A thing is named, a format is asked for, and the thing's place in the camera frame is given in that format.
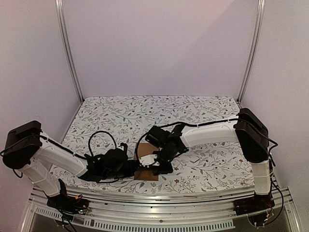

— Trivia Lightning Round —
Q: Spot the left aluminium corner post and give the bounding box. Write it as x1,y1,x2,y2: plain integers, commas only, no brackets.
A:
55,0,84,103

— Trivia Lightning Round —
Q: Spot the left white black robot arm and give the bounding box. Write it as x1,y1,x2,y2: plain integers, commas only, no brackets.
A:
0,120,138,210

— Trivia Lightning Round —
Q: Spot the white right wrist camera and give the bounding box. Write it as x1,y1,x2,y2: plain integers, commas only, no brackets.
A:
139,154,159,168

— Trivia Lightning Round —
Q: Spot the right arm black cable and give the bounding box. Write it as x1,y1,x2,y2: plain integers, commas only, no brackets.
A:
134,118,239,162

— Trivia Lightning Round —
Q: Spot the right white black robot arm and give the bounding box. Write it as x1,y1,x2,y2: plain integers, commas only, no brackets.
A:
138,108,278,211

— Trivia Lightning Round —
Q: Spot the right aluminium corner post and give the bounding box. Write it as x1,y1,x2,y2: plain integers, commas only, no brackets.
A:
236,0,266,106

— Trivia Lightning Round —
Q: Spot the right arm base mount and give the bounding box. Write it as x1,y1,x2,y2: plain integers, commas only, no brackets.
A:
233,191,275,216

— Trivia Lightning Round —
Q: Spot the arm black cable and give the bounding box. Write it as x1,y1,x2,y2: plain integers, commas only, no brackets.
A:
87,130,119,158
134,118,239,162

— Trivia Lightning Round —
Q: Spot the aluminium front rail frame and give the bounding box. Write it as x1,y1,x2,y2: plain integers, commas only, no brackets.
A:
20,187,302,232

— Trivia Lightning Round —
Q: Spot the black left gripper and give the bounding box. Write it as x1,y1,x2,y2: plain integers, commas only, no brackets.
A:
102,161,138,182

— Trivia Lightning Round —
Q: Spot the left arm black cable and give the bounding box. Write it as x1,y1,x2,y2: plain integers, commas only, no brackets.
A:
87,130,119,158

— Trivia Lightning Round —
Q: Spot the aluminium corner post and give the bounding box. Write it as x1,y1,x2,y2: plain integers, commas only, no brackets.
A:
236,0,266,106
55,0,84,103

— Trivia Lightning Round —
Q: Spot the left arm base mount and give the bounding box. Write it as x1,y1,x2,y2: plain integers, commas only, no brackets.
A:
47,179,90,214

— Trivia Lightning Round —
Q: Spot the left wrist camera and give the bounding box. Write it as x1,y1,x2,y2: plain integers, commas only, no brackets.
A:
120,143,128,153

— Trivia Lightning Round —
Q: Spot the brown cardboard box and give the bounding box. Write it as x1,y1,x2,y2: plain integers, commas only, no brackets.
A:
134,143,159,181

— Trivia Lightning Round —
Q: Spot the floral patterned table mat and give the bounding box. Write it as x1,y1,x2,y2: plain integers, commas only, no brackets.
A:
50,96,254,195

